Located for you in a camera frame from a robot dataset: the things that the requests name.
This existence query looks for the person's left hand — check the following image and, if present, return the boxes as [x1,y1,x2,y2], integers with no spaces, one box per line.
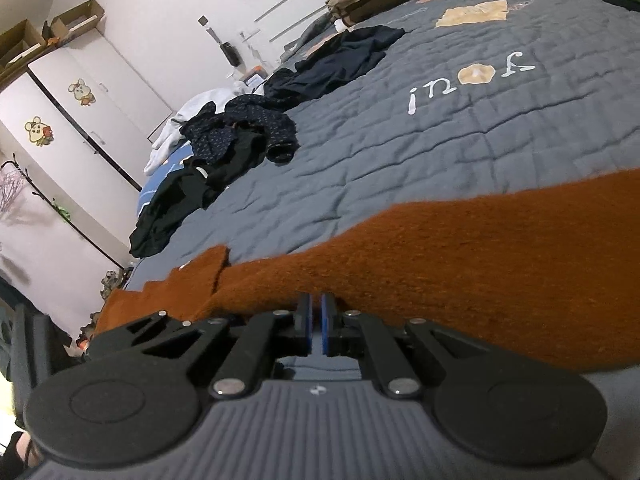
[7,430,38,476]

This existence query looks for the white hoodie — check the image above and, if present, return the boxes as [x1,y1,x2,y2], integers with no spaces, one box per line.
[144,87,251,177]

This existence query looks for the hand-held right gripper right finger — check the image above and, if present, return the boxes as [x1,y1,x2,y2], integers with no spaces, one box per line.
[321,292,506,401]

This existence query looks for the plain navy garment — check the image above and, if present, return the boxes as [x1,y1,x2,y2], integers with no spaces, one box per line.
[262,25,407,111]

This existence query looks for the black garment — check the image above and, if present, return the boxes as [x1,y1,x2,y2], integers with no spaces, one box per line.
[129,130,266,258]

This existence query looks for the black coat rack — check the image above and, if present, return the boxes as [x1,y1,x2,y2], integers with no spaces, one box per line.
[0,160,123,268]

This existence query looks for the small cardboard box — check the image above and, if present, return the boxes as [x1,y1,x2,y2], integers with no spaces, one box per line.
[50,0,106,43]

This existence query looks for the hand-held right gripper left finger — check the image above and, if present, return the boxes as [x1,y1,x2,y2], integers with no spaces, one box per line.
[90,292,315,401]

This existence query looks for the cartoon mouse sticker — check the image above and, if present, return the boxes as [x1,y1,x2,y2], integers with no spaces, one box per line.
[68,78,96,107]
[24,116,53,147]

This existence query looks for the rust brown sweater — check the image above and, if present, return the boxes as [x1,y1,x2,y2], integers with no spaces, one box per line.
[97,167,640,376]

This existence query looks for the pink clothes hangers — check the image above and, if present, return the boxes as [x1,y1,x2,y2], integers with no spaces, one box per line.
[0,167,26,211]

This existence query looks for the grey pillow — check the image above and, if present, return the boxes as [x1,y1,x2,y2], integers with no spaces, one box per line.
[282,10,333,58]

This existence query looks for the grey quilted bed cover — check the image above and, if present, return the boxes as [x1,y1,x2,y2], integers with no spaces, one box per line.
[120,0,640,391]

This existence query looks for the navy dotted garment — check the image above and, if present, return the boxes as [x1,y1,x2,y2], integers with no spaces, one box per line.
[179,92,301,166]

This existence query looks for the bedside table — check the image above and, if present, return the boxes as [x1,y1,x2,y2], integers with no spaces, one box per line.
[232,65,268,96]

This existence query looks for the shoe rack with shoes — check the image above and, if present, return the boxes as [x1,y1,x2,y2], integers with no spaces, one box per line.
[75,267,133,356]

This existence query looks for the blue pillow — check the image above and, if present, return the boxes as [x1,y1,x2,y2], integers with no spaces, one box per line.
[136,140,196,221]

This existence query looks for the white wardrobe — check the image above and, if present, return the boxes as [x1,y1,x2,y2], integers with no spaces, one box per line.
[0,30,176,271]

